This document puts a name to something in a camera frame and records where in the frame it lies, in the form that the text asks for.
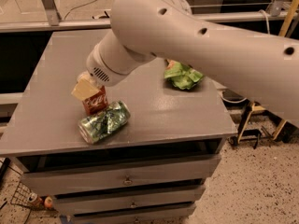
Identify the yellow frame stand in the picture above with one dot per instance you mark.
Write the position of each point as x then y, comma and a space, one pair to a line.
256, 122

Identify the grey drawer cabinet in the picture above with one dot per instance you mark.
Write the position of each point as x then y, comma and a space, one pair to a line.
153, 167

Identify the red Coca-Cola can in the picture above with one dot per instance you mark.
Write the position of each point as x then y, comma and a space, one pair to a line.
97, 102

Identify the green chip bag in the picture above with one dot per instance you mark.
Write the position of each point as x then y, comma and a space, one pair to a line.
182, 76

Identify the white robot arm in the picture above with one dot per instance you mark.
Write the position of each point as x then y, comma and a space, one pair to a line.
260, 67

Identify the green soda can lying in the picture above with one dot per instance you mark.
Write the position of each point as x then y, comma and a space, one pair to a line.
104, 123

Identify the grey metal railing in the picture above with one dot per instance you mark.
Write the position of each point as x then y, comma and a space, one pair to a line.
53, 15

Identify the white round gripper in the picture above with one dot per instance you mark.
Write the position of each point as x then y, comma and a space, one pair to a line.
97, 68

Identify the wire basket on floor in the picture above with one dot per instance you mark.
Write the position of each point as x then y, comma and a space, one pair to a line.
20, 197

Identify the orange fruit in basket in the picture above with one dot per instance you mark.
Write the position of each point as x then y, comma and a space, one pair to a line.
48, 203

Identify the can in basket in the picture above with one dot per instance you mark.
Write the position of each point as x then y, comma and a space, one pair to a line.
34, 200

